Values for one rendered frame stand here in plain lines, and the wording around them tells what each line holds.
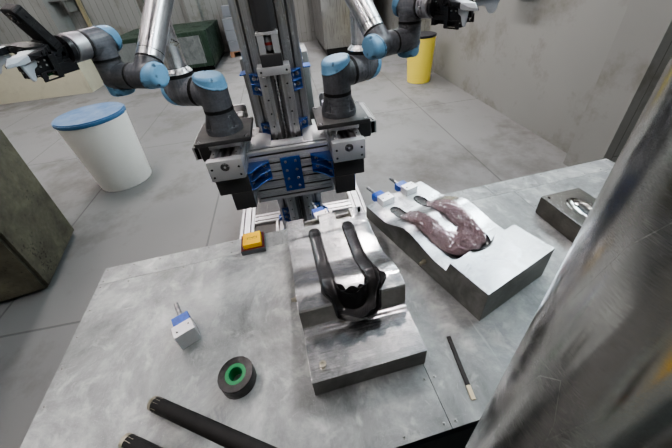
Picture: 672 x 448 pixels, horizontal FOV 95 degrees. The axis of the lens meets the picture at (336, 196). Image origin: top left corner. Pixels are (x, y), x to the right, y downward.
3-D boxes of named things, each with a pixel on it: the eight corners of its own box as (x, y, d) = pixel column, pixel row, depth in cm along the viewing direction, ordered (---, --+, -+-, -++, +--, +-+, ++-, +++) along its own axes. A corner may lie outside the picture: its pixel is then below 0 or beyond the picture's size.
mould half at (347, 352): (290, 241, 108) (282, 211, 100) (361, 225, 111) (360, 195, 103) (315, 395, 68) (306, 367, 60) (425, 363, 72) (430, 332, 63)
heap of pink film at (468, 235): (394, 218, 104) (394, 200, 99) (433, 199, 110) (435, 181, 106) (454, 268, 85) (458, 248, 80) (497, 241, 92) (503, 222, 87)
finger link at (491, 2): (510, 9, 86) (474, 14, 89) (513, -16, 82) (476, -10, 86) (510, 12, 84) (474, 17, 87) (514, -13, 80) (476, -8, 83)
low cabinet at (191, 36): (226, 52, 800) (217, 19, 754) (216, 69, 658) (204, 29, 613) (149, 62, 783) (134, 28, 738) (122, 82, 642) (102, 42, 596)
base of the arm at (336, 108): (320, 108, 141) (317, 87, 135) (352, 104, 142) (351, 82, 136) (324, 121, 129) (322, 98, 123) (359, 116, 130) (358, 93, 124)
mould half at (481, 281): (366, 217, 114) (365, 193, 108) (419, 192, 124) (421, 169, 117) (479, 321, 79) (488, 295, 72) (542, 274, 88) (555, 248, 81)
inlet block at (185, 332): (170, 314, 88) (162, 303, 85) (188, 304, 90) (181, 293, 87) (182, 350, 79) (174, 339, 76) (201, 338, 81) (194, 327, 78)
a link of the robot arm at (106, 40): (130, 53, 97) (116, 22, 92) (100, 62, 89) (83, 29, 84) (111, 53, 99) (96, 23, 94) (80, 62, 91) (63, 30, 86)
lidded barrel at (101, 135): (112, 167, 337) (74, 105, 296) (164, 161, 339) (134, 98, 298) (83, 198, 292) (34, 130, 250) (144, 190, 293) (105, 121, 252)
